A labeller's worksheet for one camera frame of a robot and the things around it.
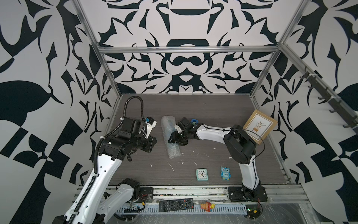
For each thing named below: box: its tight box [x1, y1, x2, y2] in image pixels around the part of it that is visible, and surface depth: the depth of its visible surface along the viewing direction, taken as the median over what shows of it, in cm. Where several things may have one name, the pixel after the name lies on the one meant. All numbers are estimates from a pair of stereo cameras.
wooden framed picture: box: [242, 109, 279, 145], surface depth 91 cm
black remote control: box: [158, 197, 195, 213], surface depth 71 cm
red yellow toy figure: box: [199, 201, 216, 213], surface depth 70 cm
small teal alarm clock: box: [195, 168, 209, 182], surface depth 81 cm
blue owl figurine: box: [220, 165, 232, 181], surface depth 82 cm
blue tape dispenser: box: [190, 118, 200, 126], surface depth 101 cm
